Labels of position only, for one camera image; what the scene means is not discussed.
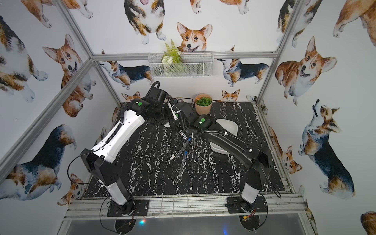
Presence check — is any test tube blue cap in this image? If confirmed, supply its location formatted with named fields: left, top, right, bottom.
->
left=178, top=151, right=188, bottom=178
left=175, top=138, right=192, bottom=158
left=179, top=130, right=188, bottom=141

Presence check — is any white rectangular tray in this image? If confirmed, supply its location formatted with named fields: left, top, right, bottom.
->
left=209, top=118, right=239, bottom=155

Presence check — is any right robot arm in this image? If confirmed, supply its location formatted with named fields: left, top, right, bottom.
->
left=168, top=99, right=273, bottom=212

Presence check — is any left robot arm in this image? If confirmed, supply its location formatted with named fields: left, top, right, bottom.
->
left=79, top=81, right=179, bottom=215

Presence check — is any peach plant pot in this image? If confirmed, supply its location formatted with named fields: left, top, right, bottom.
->
left=194, top=94, right=212, bottom=115

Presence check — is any green fern plant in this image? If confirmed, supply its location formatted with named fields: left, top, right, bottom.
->
left=162, top=40, right=184, bottom=76

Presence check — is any white wire basket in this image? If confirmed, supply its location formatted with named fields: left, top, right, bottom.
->
left=147, top=52, right=214, bottom=78

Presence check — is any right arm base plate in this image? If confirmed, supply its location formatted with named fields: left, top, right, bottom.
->
left=225, top=196, right=268, bottom=214

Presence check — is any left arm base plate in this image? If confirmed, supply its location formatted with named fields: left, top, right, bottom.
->
left=107, top=200, right=150, bottom=217

